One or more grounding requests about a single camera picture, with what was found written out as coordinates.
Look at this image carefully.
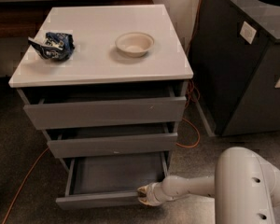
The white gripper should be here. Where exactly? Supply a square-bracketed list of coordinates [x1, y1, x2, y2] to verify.
[137, 183, 174, 206]

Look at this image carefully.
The grey bottom drawer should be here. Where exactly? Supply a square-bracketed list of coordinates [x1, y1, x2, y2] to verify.
[56, 152, 168, 210]

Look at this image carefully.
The grey drawer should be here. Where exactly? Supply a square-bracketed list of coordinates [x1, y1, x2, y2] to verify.
[56, 152, 168, 210]
[48, 123, 177, 158]
[24, 92, 186, 130]

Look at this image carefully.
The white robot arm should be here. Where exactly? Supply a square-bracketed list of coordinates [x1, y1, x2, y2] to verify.
[138, 147, 280, 224]

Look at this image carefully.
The grey middle drawer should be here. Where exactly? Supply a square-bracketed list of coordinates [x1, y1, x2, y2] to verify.
[48, 123, 177, 158]

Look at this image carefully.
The grey top drawer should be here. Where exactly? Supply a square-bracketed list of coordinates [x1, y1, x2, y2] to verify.
[24, 92, 186, 130]

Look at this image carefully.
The grey drawer cabinet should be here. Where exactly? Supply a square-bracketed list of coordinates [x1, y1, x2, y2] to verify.
[7, 4, 195, 173]

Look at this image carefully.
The white paper bowl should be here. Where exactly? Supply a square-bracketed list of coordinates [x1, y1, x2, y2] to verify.
[115, 32, 154, 58]

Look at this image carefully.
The dark grey trash bin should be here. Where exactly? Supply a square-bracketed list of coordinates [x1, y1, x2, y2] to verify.
[189, 0, 280, 136]

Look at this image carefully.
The crumpled blue chip bag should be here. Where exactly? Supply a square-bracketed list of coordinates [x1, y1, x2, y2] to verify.
[28, 32, 75, 61]

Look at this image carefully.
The white sticker on bin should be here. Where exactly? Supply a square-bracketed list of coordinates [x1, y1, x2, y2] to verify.
[240, 21, 257, 44]

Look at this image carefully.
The orange extension cable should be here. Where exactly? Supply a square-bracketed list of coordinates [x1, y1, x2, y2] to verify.
[1, 0, 213, 224]

